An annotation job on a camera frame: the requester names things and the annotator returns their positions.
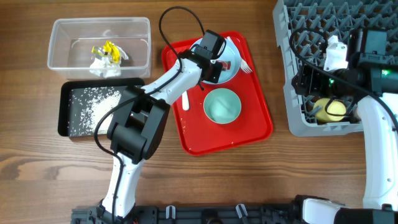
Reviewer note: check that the red foil snack wrapper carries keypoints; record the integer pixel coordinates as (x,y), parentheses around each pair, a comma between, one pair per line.
(226,65)

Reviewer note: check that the light blue plate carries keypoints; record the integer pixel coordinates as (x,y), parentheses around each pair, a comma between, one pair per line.
(231,56)

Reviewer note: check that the yellow cup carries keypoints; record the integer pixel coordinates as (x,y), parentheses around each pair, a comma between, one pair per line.
(334,112)

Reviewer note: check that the yellow snack wrapper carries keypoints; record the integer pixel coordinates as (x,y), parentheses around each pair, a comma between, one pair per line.
(108,50)

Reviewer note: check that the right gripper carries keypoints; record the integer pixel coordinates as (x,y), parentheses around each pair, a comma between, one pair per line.
(308,76)

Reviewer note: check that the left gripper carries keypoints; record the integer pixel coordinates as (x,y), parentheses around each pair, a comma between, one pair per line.
(215,78)

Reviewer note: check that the clear plastic waste bin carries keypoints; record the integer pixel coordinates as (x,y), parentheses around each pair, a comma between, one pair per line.
(72,40)

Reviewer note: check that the white plastic spoon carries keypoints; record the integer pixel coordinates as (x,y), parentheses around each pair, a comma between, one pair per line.
(185,101)

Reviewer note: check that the white napkin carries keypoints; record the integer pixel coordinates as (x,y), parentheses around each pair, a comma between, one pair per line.
(105,69)

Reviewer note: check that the mint green bowl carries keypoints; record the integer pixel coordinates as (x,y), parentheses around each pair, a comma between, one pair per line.
(222,106)

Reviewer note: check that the grey dishwasher rack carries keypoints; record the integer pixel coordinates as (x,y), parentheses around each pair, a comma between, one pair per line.
(335,18)

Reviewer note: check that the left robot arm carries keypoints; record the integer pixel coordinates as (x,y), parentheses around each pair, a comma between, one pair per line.
(137,127)

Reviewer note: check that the white plastic fork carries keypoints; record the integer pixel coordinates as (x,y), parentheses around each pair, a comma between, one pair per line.
(245,67)

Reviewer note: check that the red serving tray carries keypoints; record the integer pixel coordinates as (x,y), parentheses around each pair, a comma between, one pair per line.
(199,135)

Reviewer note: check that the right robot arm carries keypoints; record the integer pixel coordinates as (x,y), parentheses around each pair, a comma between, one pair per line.
(375,88)

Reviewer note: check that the black tray with rice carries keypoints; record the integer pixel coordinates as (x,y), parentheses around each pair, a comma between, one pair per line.
(83,103)

